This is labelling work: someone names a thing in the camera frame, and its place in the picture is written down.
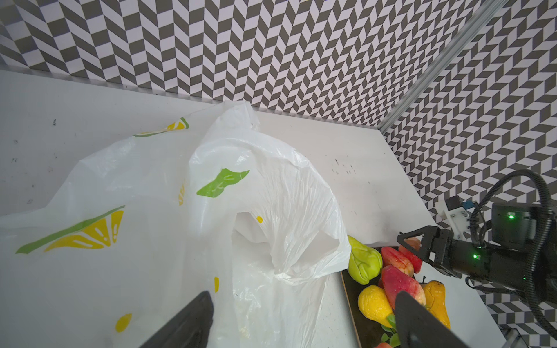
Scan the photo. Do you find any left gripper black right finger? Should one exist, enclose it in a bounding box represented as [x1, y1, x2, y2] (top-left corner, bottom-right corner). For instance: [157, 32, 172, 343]
[395, 291, 467, 348]

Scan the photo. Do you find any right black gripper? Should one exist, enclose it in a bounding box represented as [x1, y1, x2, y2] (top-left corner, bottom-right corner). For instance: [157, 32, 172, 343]
[396, 226, 556, 296]

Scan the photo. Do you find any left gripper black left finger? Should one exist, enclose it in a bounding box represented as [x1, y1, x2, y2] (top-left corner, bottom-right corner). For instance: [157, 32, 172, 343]
[141, 291, 214, 348]

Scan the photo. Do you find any orange fruit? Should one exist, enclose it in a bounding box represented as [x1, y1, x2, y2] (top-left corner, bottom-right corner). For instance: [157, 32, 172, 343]
[422, 281, 451, 329]

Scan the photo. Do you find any red apple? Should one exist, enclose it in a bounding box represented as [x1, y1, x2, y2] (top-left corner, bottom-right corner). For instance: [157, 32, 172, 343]
[380, 246, 414, 277]

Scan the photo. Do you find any yellow lemon with leaves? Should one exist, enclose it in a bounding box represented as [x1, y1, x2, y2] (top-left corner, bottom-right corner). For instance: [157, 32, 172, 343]
[357, 285, 400, 347]

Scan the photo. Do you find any red strawberry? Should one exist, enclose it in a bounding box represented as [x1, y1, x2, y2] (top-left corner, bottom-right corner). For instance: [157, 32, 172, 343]
[381, 265, 426, 310]

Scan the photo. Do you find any green pear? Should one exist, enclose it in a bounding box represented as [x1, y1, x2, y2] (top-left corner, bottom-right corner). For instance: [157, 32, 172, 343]
[348, 236, 383, 285]

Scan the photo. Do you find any white plastic bag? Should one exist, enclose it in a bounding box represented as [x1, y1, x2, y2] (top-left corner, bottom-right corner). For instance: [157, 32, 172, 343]
[1, 102, 350, 347]

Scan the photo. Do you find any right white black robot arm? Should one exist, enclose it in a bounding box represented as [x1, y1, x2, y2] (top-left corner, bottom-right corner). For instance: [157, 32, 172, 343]
[397, 169, 556, 338]

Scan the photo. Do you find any black square tray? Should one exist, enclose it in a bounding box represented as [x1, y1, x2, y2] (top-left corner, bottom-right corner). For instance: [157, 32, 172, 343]
[340, 269, 396, 347]

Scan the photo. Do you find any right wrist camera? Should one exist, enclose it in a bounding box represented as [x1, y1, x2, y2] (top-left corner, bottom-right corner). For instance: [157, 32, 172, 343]
[435, 196, 471, 241]

